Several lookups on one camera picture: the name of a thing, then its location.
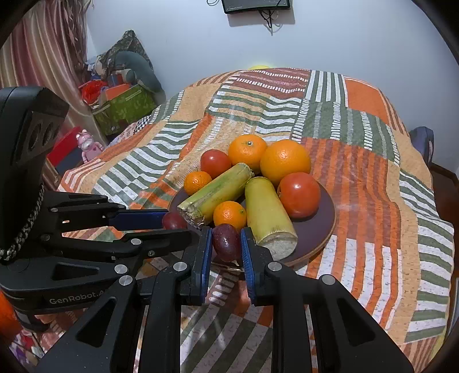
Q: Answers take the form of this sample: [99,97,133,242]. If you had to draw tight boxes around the striped patchwork tablecloth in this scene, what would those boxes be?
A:
[55,66,456,373]

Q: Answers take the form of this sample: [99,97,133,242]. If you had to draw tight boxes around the green sugarcane piece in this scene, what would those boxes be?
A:
[177,162,255,226]

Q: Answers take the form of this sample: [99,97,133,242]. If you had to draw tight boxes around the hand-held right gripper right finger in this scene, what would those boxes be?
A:
[240,228,415,373]

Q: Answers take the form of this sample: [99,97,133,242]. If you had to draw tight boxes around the red plastic bag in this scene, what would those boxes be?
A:
[78,79,108,104]

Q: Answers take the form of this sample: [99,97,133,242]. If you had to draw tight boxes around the black wall monitor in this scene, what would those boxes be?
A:
[221,0,292,15]

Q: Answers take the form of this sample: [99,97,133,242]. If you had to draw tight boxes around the small red tomato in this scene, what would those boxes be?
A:
[200,149,232,179]

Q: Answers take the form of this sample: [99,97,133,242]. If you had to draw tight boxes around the yellow sugarcane piece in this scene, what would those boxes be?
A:
[244,176,299,261]

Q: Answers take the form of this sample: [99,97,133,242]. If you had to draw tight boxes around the purple passion fruit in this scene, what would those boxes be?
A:
[162,211,189,231]
[212,223,242,262]

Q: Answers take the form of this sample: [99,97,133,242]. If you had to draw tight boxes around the braided grey cord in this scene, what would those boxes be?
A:
[0,181,45,265]

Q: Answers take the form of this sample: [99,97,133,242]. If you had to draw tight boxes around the wooden chair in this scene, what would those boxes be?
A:
[427,163,459,223]

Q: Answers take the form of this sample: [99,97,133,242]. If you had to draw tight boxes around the orange with green stem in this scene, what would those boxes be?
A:
[228,134,268,174]

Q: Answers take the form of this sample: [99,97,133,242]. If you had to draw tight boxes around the patterned pillow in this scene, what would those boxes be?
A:
[97,30,155,72]

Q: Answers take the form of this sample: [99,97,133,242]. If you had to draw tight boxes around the small tangerine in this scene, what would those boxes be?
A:
[213,201,248,234]
[184,171,213,196]

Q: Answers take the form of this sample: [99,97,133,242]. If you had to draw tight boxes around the purple plate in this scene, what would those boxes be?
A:
[167,176,337,268]

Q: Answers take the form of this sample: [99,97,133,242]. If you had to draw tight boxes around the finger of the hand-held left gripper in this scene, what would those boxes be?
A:
[39,229,196,277]
[45,192,166,238]

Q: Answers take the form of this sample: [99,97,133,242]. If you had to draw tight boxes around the large orange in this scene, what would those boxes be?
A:
[260,139,312,187]

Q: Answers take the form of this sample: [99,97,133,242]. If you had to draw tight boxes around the green storage box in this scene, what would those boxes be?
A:
[91,84,158,136]

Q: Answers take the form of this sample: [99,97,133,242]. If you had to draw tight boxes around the pink toy figure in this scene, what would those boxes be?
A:
[77,130,104,162]

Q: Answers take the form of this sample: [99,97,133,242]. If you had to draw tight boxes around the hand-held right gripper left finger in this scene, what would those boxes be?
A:
[34,227,213,373]

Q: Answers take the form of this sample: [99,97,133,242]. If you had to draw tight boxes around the red box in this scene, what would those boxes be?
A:
[46,125,85,167]

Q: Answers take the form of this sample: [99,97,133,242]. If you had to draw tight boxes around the grey cushion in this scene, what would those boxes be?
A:
[115,51,163,94]

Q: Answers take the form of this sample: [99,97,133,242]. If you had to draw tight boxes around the large red tomato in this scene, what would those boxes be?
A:
[277,172,321,219]

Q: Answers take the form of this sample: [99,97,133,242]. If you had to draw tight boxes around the striped curtain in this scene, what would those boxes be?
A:
[0,0,96,151]

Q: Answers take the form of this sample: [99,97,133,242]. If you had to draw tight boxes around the black monitor cables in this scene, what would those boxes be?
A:
[260,9,284,34]

